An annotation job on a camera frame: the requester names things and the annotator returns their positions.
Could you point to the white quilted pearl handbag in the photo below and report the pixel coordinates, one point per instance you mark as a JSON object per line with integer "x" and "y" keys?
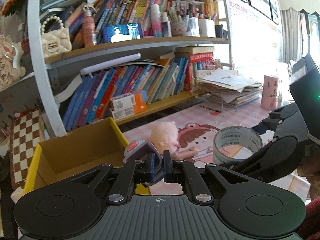
{"x": 56, "y": 41}

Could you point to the white framed ornament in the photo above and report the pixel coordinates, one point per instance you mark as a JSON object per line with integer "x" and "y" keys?
{"x": 10, "y": 65}

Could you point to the orange spray bottle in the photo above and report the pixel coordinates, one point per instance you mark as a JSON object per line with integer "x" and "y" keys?
{"x": 88, "y": 27}

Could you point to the dark spray bottle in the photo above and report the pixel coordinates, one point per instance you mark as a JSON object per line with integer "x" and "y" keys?
{"x": 166, "y": 26}

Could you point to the white wooden bookshelf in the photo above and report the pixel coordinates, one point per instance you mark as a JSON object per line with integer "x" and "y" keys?
{"x": 41, "y": 55}

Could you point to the row of colourful books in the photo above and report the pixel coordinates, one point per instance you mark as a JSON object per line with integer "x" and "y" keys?
{"x": 140, "y": 80}

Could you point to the yellow cardboard box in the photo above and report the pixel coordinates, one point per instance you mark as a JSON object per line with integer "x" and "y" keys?
{"x": 75, "y": 150}

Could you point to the red thick book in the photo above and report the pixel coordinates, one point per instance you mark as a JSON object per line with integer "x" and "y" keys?
{"x": 201, "y": 58}

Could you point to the orange flower decoration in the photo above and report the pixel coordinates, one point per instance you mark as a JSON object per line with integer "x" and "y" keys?
{"x": 13, "y": 1}

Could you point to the pink cylinder container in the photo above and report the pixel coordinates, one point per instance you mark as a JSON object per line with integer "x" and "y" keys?
{"x": 270, "y": 92}

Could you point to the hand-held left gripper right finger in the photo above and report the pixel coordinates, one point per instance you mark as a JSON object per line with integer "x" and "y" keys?
{"x": 168, "y": 167}

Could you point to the black small box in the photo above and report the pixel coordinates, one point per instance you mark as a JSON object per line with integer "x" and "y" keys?
{"x": 221, "y": 31}

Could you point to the white curtain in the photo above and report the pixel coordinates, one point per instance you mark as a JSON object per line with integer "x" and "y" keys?
{"x": 290, "y": 30}

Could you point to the shelf of upright paperbacks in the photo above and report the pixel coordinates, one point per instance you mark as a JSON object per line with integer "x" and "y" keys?
{"x": 125, "y": 10}

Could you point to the brown white checkerboard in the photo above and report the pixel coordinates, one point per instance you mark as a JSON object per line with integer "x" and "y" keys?
{"x": 25, "y": 142}

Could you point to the pink plush toy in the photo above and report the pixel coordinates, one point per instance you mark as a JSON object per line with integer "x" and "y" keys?
{"x": 163, "y": 137}

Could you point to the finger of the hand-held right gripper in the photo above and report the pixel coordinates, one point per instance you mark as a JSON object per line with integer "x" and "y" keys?
{"x": 277, "y": 117}
{"x": 255, "y": 157}

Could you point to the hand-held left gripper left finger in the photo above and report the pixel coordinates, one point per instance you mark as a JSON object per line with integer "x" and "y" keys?
{"x": 151, "y": 167}

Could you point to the beige thick book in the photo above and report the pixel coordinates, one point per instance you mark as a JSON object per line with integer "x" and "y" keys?
{"x": 195, "y": 50}

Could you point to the grey tape roll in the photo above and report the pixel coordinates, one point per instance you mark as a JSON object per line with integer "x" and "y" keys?
{"x": 221, "y": 153}

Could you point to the black pen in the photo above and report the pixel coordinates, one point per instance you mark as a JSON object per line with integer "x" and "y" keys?
{"x": 211, "y": 109}

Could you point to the white flat board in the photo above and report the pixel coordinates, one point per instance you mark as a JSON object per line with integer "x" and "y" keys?
{"x": 112, "y": 63}

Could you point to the stack of papers and booklets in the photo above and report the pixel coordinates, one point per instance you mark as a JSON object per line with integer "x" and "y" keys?
{"x": 230, "y": 90}

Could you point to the small pink-grey toy device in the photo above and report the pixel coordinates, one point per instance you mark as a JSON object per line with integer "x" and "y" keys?
{"x": 147, "y": 148}

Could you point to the orange white carton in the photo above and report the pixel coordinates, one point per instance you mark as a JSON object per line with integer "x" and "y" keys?
{"x": 125, "y": 113}
{"x": 125, "y": 100}

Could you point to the wall poster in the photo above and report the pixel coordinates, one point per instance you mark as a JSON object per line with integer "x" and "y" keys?
{"x": 252, "y": 42}

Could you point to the pink printed desk mat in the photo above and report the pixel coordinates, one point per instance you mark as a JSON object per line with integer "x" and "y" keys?
{"x": 200, "y": 130}

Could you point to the white pen holder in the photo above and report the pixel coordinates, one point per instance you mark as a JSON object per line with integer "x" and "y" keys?
{"x": 207, "y": 28}
{"x": 195, "y": 27}

